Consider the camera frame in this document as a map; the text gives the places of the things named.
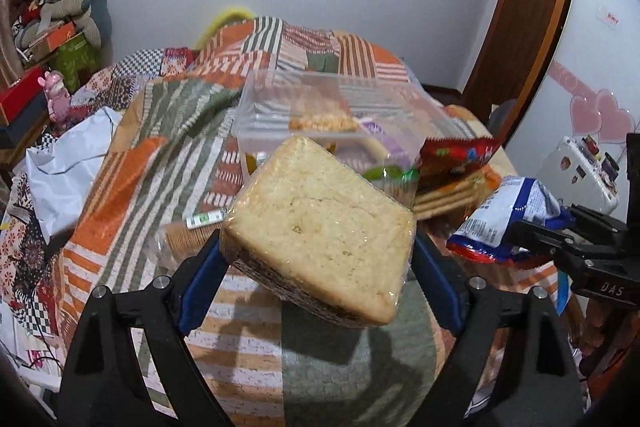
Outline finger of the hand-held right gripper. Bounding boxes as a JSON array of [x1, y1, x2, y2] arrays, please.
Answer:
[[505, 220, 592, 266], [569, 205, 632, 239]]

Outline green patterned box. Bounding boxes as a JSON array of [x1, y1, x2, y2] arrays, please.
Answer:
[[54, 33, 102, 94]]

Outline brown wooden door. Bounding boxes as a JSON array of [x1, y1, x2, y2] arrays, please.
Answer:
[[461, 0, 582, 120]]

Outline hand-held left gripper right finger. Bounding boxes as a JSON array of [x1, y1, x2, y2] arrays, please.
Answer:
[[409, 232, 587, 427]]

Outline pile of clothes and boxes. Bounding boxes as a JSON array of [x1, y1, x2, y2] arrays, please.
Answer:
[[24, 0, 114, 48]]

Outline checkered patchwork quilt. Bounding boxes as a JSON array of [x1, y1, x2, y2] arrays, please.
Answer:
[[0, 47, 197, 360]]

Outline clear cracker pack green label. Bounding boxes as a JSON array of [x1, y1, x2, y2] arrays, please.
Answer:
[[157, 208, 232, 269]]

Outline purple snack packet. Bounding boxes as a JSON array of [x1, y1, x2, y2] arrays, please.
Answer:
[[357, 117, 420, 168]]

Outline green jelly cup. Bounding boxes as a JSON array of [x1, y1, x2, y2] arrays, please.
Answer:
[[362, 164, 422, 188]]

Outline orange box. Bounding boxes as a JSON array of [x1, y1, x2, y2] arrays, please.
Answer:
[[24, 21, 79, 64]]

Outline square bread cake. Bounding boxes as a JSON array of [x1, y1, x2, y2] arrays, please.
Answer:
[[219, 135, 417, 327]]

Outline pink toy figure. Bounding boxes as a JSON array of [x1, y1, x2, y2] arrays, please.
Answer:
[[38, 70, 74, 128]]

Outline grey bag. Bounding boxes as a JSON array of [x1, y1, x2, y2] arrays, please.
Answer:
[[489, 99, 519, 148]]

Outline white stickered suitcase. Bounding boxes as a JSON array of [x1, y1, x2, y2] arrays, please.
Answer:
[[537, 135, 624, 214]]

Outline orange crispy snack packet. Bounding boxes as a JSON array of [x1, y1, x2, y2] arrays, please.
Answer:
[[288, 112, 359, 134]]

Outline white plastic bag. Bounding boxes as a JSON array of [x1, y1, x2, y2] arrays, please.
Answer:
[[25, 106, 124, 242]]

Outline red snack packet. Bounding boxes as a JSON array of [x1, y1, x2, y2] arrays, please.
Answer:
[[417, 137, 503, 194]]

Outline yellow fuzzy cushion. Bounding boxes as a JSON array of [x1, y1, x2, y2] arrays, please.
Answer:
[[194, 6, 257, 52]]

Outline blue white snack packet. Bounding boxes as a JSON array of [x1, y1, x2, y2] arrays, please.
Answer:
[[446, 176, 576, 264]]

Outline clear plastic container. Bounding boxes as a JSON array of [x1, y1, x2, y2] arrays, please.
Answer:
[[232, 69, 477, 208]]

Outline pink heart wall stickers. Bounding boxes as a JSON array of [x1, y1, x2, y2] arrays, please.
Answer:
[[549, 61, 637, 146]]

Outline red box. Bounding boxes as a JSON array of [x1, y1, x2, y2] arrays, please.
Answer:
[[0, 66, 47, 126]]

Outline striped patchwork blanket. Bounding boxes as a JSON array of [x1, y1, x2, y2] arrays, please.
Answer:
[[54, 16, 593, 427]]

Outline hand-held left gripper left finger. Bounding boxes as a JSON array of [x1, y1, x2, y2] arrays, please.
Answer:
[[57, 231, 237, 427]]

